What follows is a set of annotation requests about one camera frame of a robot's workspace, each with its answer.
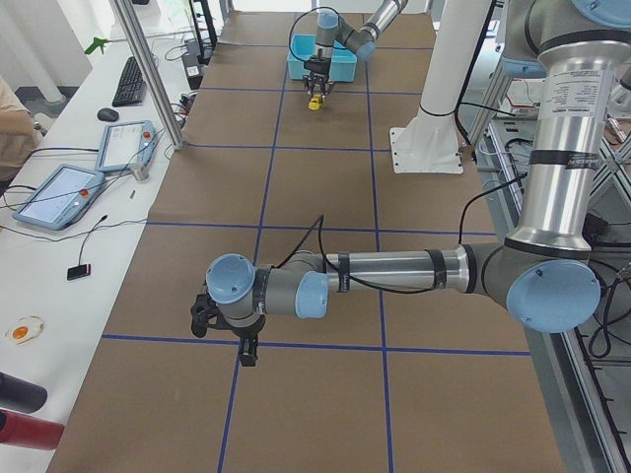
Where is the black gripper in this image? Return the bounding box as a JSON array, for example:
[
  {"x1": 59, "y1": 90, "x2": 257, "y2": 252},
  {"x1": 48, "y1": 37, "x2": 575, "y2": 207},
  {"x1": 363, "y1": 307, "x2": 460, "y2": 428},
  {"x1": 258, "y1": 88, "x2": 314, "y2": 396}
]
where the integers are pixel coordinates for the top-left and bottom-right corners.
[
  {"x1": 303, "y1": 55, "x2": 335, "y2": 100},
  {"x1": 190, "y1": 293, "x2": 265, "y2": 367}
]

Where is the yellow beetle toy car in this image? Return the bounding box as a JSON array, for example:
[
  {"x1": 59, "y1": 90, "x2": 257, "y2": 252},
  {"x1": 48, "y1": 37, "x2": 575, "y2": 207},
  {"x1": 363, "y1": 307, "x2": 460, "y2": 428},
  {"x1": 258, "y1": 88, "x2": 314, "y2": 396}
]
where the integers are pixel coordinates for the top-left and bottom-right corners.
[{"x1": 308, "y1": 95, "x2": 324, "y2": 110}]

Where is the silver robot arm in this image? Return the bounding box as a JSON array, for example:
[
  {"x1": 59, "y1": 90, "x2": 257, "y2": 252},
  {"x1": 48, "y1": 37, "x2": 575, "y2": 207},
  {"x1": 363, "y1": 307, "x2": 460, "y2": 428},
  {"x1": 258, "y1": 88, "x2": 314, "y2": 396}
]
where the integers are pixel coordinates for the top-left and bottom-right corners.
[
  {"x1": 302, "y1": 0, "x2": 408, "y2": 110},
  {"x1": 191, "y1": 1, "x2": 630, "y2": 367}
]

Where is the fried egg toy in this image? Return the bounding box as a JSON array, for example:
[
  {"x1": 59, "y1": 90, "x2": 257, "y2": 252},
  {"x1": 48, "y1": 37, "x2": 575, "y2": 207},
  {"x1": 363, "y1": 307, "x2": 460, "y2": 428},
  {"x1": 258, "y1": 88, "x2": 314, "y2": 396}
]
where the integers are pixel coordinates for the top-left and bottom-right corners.
[{"x1": 5, "y1": 316, "x2": 45, "y2": 345}]

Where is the light blue plastic bin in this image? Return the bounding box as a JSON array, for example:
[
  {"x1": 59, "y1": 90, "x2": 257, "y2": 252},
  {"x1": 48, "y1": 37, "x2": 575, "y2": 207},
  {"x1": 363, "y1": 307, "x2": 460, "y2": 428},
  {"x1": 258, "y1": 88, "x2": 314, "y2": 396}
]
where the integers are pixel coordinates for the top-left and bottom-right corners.
[{"x1": 287, "y1": 34, "x2": 357, "y2": 83}]

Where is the small black device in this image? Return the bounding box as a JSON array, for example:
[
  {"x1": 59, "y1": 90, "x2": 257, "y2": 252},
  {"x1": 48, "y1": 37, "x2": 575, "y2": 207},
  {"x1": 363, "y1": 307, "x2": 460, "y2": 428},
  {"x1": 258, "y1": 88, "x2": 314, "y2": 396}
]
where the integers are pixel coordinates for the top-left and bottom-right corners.
[{"x1": 66, "y1": 264, "x2": 92, "y2": 281}]

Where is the black keyboard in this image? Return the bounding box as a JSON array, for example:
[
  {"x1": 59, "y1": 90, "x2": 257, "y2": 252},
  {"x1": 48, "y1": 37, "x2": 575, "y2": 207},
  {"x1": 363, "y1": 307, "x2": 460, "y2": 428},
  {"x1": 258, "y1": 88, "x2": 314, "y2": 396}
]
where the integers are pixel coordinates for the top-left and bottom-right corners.
[{"x1": 111, "y1": 56, "x2": 145, "y2": 107}]

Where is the far teach pendant tablet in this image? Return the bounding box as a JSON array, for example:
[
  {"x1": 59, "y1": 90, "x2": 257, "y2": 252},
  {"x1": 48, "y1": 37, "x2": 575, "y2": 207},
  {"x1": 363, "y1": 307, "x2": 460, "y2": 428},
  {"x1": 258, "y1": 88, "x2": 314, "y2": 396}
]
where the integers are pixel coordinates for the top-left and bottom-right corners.
[{"x1": 96, "y1": 120, "x2": 157, "y2": 172}]

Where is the teach pendant tablet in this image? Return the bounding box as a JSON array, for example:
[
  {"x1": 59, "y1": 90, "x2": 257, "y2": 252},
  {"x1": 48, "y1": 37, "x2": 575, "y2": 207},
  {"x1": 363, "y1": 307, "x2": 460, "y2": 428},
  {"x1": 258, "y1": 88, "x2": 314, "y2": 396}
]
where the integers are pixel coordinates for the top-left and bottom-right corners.
[
  {"x1": 13, "y1": 165, "x2": 105, "y2": 231},
  {"x1": 96, "y1": 120, "x2": 157, "y2": 172}
]

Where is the black computer mouse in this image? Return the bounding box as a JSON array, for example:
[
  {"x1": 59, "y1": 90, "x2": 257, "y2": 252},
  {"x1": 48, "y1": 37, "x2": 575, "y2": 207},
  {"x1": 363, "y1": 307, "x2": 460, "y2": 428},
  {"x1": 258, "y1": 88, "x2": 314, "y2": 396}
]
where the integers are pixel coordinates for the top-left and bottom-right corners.
[{"x1": 97, "y1": 107, "x2": 119, "y2": 122}]

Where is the near teach pendant tablet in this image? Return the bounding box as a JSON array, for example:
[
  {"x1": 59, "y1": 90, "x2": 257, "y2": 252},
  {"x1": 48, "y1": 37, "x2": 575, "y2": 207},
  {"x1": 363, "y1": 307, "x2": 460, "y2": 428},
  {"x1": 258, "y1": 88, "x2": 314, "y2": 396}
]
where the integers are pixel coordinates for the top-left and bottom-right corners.
[{"x1": 13, "y1": 165, "x2": 105, "y2": 231}]

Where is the black cylinder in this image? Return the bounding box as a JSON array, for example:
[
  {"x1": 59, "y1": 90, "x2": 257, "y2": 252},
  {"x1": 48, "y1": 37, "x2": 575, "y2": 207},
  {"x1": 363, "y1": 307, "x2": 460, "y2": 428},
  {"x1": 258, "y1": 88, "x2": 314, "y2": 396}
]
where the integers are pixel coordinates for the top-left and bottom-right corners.
[{"x1": 0, "y1": 372, "x2": 48, "y2": 414}]

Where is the red cylinder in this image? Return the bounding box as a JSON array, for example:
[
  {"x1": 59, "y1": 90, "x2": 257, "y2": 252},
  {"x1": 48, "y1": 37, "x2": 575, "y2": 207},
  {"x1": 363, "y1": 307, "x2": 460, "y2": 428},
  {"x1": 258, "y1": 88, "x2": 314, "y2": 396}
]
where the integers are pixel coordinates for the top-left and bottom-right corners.
[{"x1": 1, "y1": 410, "x2": 65, "y2": 450}]

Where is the seated person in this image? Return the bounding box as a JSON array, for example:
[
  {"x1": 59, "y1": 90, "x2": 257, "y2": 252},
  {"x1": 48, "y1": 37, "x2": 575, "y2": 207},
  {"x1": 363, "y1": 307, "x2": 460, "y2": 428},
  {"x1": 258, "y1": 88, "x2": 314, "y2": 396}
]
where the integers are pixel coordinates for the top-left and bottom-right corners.
[{"x1": 0, "y1": 78, "x2": 42, "y2": 193}]

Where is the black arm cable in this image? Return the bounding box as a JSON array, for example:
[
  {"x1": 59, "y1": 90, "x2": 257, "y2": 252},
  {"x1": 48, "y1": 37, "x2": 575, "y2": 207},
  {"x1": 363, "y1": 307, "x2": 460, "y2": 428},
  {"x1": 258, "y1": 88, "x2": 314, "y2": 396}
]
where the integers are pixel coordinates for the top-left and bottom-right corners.
[
  {"x1": 275, "y1": 214, "x2": 464, "y2": 296},
  {"x1": 288, "y1": 6, "x2": 341, "y2": 60}
]

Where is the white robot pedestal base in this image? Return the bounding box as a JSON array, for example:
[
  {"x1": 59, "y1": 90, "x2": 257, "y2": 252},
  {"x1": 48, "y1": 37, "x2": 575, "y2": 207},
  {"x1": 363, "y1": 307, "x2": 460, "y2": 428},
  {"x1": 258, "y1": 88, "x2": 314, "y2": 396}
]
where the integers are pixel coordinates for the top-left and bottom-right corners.
[{"x1": 389, "y1": 0, "x2": 493, "y2": 174}]

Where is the aluminium frame post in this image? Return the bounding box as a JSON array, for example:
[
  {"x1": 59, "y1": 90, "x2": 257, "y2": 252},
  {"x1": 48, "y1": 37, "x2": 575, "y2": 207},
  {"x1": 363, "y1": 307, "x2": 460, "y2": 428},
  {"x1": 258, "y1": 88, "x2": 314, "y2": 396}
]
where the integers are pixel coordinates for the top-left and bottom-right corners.
[{"x1": 110, "y1": 0, "x2": 184, "y2": 151}]

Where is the aluminium frame rack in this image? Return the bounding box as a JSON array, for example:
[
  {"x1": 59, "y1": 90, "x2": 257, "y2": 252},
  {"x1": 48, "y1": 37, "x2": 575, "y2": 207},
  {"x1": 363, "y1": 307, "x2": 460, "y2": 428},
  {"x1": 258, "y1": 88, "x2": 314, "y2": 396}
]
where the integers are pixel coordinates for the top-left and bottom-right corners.
[{"x1": 472, "y1": 73, "x2": 631, "y2": 473}]

